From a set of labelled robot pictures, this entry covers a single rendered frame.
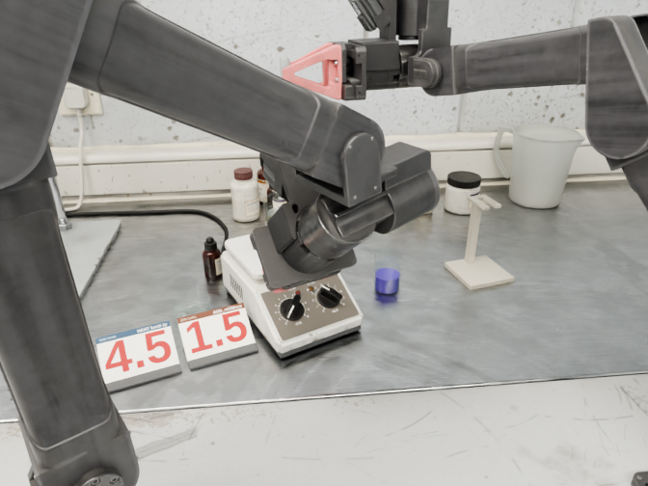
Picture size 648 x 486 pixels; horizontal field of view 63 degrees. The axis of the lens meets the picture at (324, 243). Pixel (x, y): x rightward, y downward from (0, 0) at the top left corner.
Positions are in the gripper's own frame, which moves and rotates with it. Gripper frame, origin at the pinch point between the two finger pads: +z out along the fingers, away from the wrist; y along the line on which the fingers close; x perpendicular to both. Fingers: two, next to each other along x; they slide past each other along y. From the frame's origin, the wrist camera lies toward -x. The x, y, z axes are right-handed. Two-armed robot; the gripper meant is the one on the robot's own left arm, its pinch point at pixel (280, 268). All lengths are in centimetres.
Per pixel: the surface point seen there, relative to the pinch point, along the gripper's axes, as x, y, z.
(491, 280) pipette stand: 9.7, -35.9, 7.6
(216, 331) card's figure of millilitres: 3.7, 6.7, 12.0
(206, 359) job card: 6.8, 9.1, 11.4
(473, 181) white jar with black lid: -9, -52, 20
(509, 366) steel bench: 20.6, -23.4, -3.5
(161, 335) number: 2.0, 13.4, 12.7
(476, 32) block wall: -39, -64, 15
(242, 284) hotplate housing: -1.3, 1.2, 12.6
